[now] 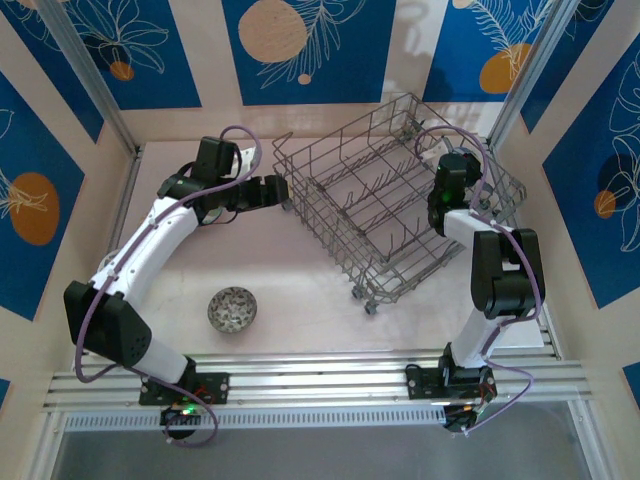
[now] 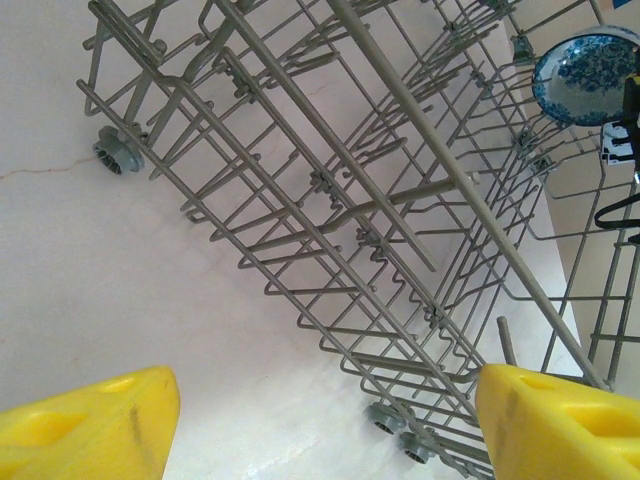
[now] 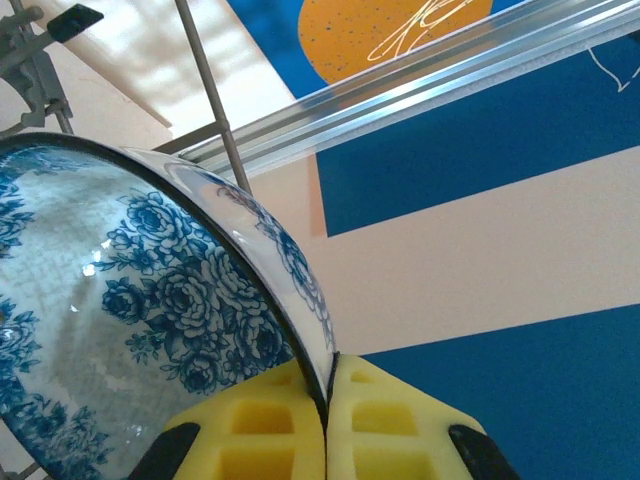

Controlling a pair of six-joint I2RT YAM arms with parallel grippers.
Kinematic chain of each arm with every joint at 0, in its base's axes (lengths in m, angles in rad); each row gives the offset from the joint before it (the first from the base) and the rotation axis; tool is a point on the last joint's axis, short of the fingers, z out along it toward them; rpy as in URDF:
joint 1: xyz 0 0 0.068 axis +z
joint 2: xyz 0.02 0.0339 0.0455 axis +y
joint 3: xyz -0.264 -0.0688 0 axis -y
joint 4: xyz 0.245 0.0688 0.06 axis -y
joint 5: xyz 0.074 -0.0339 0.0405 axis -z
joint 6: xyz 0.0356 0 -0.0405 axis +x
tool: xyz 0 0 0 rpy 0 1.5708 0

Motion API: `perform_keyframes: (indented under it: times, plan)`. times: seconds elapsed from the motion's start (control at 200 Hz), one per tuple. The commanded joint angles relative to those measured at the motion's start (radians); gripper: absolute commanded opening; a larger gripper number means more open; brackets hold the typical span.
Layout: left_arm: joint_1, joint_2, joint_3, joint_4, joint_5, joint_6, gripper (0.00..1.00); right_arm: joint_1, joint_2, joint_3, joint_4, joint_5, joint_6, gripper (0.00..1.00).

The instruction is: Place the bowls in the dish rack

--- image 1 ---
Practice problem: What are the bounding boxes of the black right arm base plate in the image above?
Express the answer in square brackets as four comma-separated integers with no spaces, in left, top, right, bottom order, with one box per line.
[405,363,499,401]

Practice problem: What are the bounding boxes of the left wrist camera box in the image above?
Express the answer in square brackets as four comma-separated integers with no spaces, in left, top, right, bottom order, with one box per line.
[193,135,265,180]

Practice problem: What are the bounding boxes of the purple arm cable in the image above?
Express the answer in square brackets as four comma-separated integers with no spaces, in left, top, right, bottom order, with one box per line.
[414,124,547,436]
[72,124,264,447]

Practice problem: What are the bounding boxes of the pink floral bowl brown leaves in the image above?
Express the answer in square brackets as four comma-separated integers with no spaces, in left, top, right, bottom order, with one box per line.
[206,285,259,334]

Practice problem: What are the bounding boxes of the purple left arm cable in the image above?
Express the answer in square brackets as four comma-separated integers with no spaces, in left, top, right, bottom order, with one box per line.
[72,124,264,447]

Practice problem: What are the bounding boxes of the aluminium frame post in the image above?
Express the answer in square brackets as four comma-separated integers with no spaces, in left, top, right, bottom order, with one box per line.
[485,0,585,151]
[34,0,144,157]

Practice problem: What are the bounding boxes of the black controller board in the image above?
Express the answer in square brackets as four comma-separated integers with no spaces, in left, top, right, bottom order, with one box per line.
[443,402,487,434]
[159,404,202,429]

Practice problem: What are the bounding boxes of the white slotted cable duct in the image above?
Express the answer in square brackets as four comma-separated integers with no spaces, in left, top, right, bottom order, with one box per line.
[63,405,449,432]

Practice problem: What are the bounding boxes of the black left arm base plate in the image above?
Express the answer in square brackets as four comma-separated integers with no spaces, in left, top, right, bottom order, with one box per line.
[138,371,231,407]

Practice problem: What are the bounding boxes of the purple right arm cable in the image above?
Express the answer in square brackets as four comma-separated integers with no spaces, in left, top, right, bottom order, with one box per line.
[414,124,547,436]

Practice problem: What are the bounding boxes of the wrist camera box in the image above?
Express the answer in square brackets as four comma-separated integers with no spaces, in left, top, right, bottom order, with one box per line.
[422,139,456,161]
[193,135,265,180]

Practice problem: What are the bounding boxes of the aluminium mounting rail beam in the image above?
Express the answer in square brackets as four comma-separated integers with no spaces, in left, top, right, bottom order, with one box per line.
[42,349,594,414]

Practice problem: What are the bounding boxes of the grey wire dish rack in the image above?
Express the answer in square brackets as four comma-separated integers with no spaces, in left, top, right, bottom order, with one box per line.
[271,91,529,316]

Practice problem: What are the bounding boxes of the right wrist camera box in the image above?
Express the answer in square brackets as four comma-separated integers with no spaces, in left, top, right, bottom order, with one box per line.
[422,139,456,161]

